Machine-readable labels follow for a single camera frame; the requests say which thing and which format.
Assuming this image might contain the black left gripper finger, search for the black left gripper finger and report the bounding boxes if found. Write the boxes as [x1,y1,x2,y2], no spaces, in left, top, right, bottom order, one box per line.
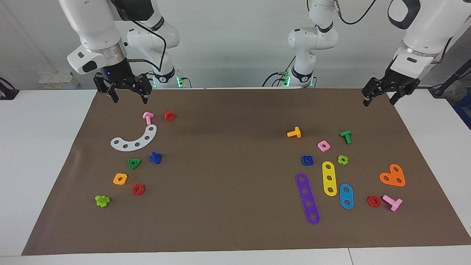
[362,78,387,107]
[389,79,421,105]

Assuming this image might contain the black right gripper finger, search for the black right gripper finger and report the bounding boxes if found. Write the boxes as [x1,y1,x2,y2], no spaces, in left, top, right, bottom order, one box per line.
[133,74,152,103]
[94,73,119,103]

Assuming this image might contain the black stand pole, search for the black stand pole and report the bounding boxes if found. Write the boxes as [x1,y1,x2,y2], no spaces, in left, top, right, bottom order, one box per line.
[429,61,471,97]

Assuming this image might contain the white power strip box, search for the white power strip box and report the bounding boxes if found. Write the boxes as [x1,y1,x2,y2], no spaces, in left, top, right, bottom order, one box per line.
[39,71,79,89]

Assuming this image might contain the blue crate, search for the blue crate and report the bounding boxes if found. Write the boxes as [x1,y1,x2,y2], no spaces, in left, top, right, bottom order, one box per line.
[453,94,471,130]

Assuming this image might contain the white curved five-hole plate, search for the white curved five-hole plate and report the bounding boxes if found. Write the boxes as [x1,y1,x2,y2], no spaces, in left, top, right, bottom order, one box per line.
[110,124,157,152]

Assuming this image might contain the orange angled three-hole plate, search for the orange angled three-hole plate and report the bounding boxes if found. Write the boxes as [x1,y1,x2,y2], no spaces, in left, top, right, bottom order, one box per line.
[379,164,406,187]

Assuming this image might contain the yellow three-hole plate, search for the yellow three-hole plate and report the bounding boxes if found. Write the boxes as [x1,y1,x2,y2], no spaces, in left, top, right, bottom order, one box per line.
[322,161,338,197]

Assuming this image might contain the black clamp device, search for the black clamp device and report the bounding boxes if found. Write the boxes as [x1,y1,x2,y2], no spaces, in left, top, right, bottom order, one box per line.
[0,77,20,100]

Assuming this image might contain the blue two-hole plate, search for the blue two-hole plate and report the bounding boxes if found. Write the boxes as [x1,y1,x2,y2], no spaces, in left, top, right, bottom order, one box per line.
[339,184,354,210]

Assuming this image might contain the purple four-hole plate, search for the purple four-hole plate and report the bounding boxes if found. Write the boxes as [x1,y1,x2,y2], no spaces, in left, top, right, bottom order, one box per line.
[295,173,321,225]

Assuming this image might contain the brown table mat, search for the brown table mat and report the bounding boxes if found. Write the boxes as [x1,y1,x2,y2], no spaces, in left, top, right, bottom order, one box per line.
[21,88,471,255]

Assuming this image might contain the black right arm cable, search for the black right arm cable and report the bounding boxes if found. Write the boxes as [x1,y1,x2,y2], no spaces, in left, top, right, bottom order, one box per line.
[127,17,167,72]

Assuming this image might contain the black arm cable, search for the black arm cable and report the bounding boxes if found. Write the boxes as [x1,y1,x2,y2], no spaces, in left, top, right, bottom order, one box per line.
[127,17,167,72]
[334,0,378,25]

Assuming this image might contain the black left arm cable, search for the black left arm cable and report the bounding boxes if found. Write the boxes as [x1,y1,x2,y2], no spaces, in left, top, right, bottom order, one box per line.
[334,0,378,25]

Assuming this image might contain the black left base cable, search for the black left base cable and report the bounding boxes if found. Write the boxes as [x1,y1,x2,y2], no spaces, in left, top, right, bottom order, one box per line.
[262,55,297,88]

